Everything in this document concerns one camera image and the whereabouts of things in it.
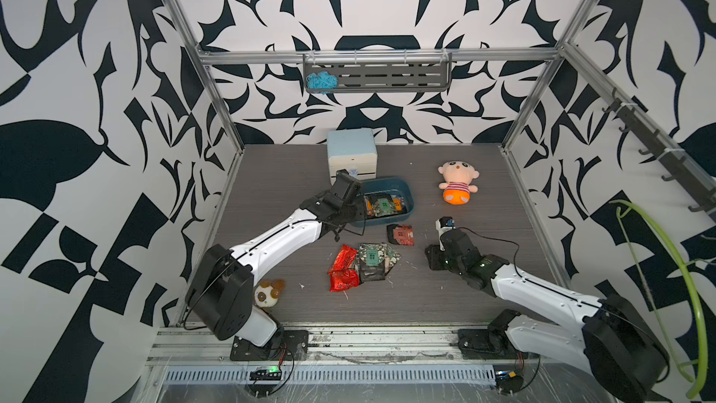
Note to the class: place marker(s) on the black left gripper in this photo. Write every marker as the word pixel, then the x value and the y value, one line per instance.
pixel 355 203

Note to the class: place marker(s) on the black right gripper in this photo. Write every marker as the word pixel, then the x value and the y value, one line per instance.
pixel 430 251

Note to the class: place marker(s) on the green label tea bag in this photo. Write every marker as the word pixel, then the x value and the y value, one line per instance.
pixel 383 207

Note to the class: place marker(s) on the pink label red tea bag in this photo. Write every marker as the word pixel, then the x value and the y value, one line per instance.
pixel 400 235

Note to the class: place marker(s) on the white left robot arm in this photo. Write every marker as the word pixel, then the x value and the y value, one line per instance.
pixel 222 291

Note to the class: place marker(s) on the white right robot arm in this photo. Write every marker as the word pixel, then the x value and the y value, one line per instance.
pixel 606 338

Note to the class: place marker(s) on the teal plastic storage box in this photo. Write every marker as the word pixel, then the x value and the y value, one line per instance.
pixel 386 187

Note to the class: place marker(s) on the shiny red foil tea bag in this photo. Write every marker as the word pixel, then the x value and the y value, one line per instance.
pixel 345 259

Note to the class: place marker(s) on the blue white drawer box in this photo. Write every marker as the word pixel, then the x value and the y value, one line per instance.
pixel 354 151

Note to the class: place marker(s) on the teal label tea bag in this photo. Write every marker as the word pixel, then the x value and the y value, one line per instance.
pixel 375 261

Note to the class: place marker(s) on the black right connector box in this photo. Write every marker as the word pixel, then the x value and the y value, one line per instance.
pixel 508 382

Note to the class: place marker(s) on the pink plush doll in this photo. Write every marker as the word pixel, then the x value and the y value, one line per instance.
pixel 457 184

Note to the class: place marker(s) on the brown plush toy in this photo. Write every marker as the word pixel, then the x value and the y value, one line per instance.
pixel 268 293

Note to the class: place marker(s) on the blue crocheted cloth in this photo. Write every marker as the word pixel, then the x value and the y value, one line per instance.
pixel 321 82

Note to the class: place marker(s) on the green led circuit board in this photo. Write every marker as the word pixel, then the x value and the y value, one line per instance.
pixel 268 374

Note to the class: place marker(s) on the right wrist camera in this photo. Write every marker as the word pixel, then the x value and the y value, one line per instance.
pixel 443 225

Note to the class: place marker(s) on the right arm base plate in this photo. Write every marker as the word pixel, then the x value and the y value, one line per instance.
pixel 483 343

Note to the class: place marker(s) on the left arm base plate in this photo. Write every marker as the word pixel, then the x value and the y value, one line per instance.
pixel 287 344

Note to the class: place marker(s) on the grey wall rack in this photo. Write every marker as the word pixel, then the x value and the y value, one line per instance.
pixel 383 72

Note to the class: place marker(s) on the perforated metal front rail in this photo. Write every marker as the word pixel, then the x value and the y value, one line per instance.
pixel 483 375

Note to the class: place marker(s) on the black hook rail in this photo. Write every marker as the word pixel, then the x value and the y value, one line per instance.
pixel 658 146

